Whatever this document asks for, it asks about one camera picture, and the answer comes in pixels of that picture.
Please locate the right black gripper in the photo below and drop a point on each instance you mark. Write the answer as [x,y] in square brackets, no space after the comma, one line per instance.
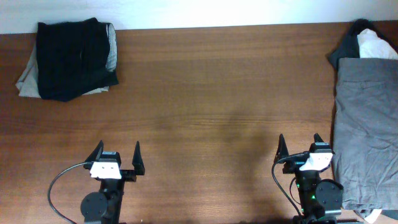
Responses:
[288,167]

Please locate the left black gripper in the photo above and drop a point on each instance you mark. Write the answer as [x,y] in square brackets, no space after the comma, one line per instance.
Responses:
[127,175]

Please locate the grey trousers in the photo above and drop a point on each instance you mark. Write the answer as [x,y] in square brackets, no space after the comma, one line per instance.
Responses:
[365,133]

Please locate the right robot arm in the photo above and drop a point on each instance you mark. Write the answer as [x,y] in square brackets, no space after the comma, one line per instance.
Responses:
[320,200]

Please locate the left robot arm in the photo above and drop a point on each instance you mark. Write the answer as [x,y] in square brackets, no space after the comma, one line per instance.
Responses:
[104,206]

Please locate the dark grey garment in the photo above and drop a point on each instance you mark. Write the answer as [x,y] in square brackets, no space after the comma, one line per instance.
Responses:
[349,48]

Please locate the black folded garment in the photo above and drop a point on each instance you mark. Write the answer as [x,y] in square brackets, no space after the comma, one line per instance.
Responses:
[74,58]

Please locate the beige folded garment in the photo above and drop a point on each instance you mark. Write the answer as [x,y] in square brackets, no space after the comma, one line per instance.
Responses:
[27,83]

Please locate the white garment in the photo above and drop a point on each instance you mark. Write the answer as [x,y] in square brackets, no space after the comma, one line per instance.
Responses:
[371,46]

